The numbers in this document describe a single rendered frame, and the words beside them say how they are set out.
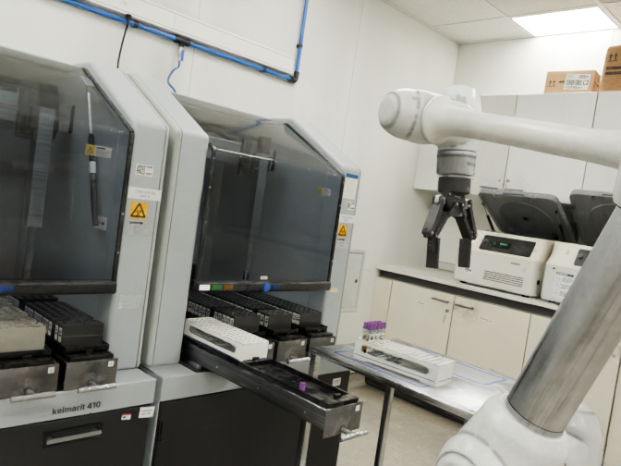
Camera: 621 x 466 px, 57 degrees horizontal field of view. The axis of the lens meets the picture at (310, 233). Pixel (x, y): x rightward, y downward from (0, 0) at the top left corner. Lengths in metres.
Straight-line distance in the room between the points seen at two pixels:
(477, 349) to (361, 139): 1.57
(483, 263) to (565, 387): 2.83
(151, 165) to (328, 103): 2.19
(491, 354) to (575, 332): 2.84
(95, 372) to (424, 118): 1.02
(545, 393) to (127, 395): 1.09
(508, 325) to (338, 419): 2.40
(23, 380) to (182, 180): 0.67
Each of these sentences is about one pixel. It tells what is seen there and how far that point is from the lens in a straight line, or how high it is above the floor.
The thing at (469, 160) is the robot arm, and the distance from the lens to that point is 1.37.
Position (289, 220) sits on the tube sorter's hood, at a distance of 1.98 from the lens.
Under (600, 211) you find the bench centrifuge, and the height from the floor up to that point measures 1.48.
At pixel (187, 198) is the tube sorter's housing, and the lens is 1.73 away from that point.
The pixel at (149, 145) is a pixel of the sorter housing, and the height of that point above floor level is 1.37.
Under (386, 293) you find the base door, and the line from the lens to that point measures 4.20.
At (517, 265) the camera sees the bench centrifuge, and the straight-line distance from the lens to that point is 3.69.
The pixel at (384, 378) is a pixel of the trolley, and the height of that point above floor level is 0.82.
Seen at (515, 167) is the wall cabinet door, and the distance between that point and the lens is 4.08.
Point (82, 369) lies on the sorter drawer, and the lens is 1.58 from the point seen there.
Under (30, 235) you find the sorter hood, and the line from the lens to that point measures 1.53.
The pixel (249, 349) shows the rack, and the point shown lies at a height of 0.85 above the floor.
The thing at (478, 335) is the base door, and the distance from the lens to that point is 3.83.
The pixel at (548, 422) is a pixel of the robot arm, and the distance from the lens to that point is 1.03.
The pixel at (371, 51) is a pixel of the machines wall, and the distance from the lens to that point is 4.04.
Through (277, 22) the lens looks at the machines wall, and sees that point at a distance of 3.46.
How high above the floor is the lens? 1.28
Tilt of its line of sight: 3 degrees down
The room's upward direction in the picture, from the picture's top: 8 degrees clockwise
